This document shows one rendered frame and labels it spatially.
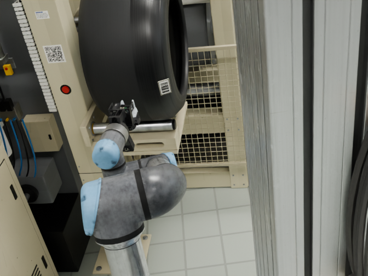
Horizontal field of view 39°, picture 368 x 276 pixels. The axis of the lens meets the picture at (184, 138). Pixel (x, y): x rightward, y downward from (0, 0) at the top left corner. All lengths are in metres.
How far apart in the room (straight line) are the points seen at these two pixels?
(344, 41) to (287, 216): 0.19
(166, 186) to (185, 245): 1.69
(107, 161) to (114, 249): 0.36
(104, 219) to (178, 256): 1.65
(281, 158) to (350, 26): 0.13
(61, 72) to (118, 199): 1.08
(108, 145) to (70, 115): 0.77
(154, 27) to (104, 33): 0.17
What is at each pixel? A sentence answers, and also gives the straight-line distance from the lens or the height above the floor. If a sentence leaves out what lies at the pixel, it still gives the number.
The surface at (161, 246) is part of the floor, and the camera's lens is 2.82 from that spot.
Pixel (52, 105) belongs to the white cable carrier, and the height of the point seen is 0.98.
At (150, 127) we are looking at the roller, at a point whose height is 0.90.
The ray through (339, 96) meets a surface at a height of 1.80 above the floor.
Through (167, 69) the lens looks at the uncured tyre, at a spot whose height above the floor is 1.21.
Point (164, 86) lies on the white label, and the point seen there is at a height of 1.16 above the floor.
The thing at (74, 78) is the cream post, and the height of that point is 1.11.
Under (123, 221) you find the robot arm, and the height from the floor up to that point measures 1.27.
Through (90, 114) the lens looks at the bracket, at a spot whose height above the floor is 0.95.
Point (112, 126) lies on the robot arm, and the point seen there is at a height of 1.21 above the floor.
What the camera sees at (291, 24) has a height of 1.87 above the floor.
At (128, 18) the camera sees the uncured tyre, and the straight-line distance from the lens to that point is 1.78.
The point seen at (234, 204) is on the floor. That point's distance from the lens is 2.98.
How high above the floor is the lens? 2.04
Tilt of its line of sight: 35 degrees down
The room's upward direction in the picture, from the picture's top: 10 degrees counter-clockwise
